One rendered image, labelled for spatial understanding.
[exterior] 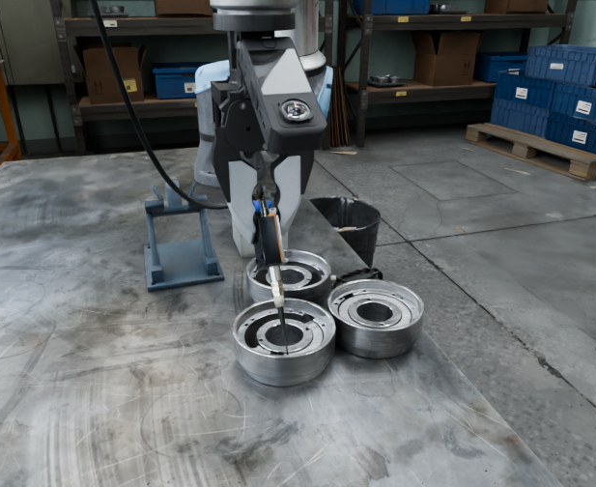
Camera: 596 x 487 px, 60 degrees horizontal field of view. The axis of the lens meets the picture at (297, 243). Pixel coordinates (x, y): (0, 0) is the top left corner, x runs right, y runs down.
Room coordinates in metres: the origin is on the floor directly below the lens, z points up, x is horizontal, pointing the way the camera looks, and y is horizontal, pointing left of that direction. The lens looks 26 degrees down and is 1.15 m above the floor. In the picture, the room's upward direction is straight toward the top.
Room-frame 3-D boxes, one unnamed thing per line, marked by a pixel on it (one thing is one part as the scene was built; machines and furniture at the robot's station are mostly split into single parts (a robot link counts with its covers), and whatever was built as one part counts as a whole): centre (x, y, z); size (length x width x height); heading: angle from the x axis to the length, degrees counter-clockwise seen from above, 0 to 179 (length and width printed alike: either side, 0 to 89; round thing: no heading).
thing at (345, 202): (1.76, -0.13, 0.21); 0.34 x 0.34 x 0.43
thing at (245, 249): (0.72, 0.06, 0.82); 0.08 x 0.07 x 0.05; 17
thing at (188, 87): (4.10, 0.82, 0.56); 0.52 x 0.38 x 0.22; 104
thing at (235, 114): (0.50, 0.04, 1.07); 0.09 x 0.08 x 0.12; 17
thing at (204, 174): (1.05, 0.14, 0.85); 0.15 x 0.15 x 0.10
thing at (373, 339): (0.48, -0.09, 0.82); 0.10 x 0.10 x 0.04
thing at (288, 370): (0.44, 0.01, 0.82); 0.10 x 0.10 x 0.04
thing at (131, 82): (3.93, 1.33, 0.64); 0.49 x 0.40 x 0.37; 112
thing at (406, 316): (0.48, -0.09, 0.82); 0.08 x 0.08 x 0.02
